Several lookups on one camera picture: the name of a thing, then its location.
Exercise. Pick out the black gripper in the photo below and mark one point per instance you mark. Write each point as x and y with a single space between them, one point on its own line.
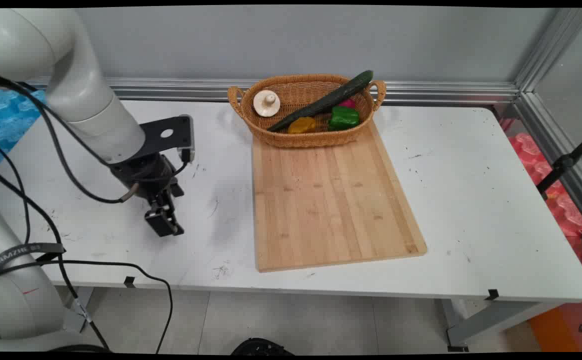
146 175

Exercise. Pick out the long dark green cucumber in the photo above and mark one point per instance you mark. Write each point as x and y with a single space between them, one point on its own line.
328 101

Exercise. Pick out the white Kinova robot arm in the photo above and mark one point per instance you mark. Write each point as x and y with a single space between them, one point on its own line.
71 75

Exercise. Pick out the small black table clip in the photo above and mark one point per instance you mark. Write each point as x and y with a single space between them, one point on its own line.
492 294
129 282

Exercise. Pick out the grey metal table leg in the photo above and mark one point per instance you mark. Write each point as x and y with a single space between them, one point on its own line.
77 310
496 317

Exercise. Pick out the beige toy mushroom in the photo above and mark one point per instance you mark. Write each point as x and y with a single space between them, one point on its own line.
266 103

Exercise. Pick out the woven wicker basket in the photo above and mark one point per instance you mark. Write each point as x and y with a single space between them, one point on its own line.
301 141

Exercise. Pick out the black round base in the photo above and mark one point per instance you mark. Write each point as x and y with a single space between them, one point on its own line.
261 347

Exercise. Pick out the yellow toy pepper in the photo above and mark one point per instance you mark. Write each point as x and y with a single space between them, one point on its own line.
302 125

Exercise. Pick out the bamboo cutting board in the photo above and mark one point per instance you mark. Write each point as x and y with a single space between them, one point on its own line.
331 200

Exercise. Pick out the blue foam floor mat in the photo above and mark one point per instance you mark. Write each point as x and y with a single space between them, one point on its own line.
6 117

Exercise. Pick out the green toy bell pepper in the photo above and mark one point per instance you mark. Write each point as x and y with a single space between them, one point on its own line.
343 118

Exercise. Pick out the magenta toy vegetable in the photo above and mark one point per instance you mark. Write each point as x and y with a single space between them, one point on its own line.
348 103

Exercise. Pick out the red foam floor mat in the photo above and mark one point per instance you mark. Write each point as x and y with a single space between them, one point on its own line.
568 212

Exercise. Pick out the black tripod pole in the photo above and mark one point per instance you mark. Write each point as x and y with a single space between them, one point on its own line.
566 162

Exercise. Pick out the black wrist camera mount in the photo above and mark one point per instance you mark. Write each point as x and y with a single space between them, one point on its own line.
178 132

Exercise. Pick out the long aluminium frame rail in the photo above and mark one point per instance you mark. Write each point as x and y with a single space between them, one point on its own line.
181 90

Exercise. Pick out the short aluminium frame rail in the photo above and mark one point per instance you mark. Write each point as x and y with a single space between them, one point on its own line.
551 137

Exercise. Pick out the upright aluminium frame post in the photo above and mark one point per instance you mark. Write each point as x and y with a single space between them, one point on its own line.
553 47

